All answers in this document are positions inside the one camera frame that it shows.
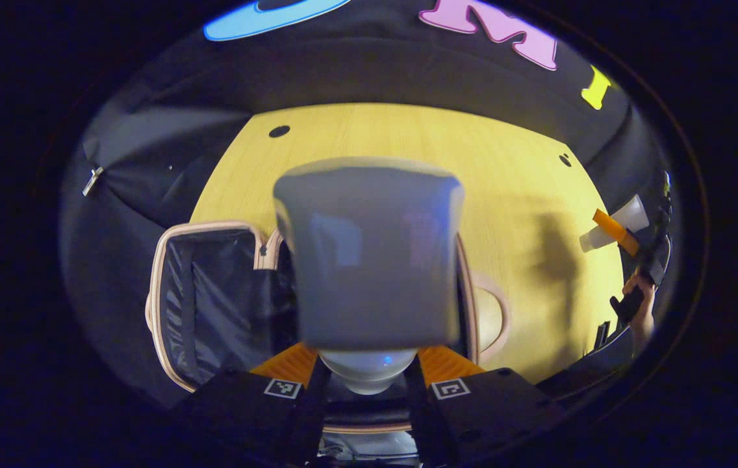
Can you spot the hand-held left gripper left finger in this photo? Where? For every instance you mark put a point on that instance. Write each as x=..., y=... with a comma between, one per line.
x=310, y=416

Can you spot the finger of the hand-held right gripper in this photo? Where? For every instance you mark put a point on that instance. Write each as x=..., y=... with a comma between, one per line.
x=616, y=232

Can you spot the pink suitcase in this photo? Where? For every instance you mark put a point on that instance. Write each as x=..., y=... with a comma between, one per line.
x=213, y=305

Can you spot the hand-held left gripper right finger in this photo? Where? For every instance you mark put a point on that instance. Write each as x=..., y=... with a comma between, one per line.
x=424, y=422

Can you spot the black backdrop cloth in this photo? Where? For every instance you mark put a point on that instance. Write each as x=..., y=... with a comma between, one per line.
x=375, y=71

